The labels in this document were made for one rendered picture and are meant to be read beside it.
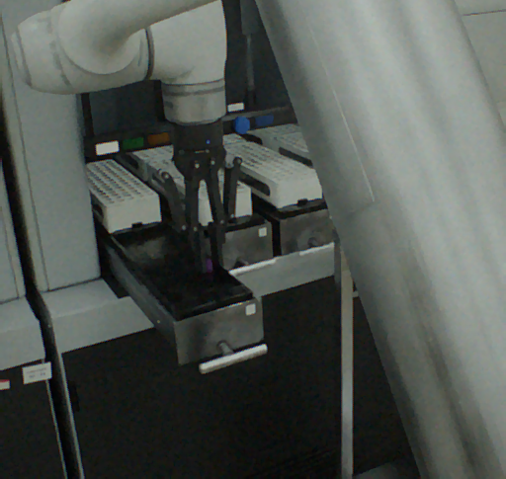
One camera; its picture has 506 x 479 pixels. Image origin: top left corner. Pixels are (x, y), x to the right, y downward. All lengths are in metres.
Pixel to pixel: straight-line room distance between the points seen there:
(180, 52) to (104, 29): 0.16
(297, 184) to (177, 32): 0.48
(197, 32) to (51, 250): 0.48
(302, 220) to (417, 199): 0.99
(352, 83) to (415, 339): 0.12
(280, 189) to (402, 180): 0.99
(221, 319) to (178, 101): 0.31
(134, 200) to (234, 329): 0.37
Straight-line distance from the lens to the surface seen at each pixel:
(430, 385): 0.34
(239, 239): 1.26
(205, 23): 0.98
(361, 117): 0.34
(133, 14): 0.80
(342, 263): 1.23
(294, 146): 1.55
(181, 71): 0.98
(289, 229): 1.31
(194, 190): 1.05
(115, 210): 1.27
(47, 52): 0.91
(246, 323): 1.03
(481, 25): 3.19
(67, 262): 1.26
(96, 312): 1.21
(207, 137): 1.01
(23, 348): 1.21
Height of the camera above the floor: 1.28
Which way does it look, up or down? 21 degrees down
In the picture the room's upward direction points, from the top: 3 degrees counter-clockwise
